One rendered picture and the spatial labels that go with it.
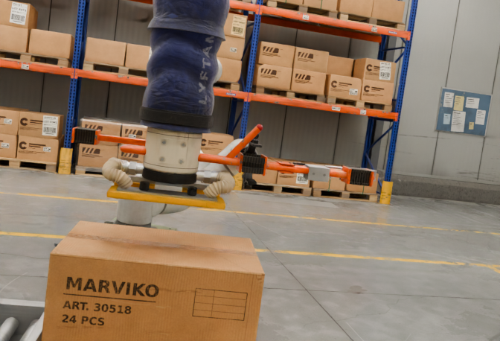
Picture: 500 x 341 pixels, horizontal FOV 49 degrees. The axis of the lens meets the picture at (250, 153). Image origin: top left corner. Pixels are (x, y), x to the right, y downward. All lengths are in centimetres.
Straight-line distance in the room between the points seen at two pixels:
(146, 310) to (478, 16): 1140
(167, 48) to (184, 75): 9
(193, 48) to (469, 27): 1097
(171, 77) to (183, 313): 67
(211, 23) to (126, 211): 108
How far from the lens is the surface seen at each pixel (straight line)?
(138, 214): 246
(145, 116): 166
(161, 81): 164
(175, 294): 163
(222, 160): 172
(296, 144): 1076
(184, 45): 163
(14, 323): 221
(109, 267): 162
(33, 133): 901
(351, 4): 978
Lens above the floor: 142
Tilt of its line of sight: 5 degrees down
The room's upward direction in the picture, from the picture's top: 8 degrees clockwise
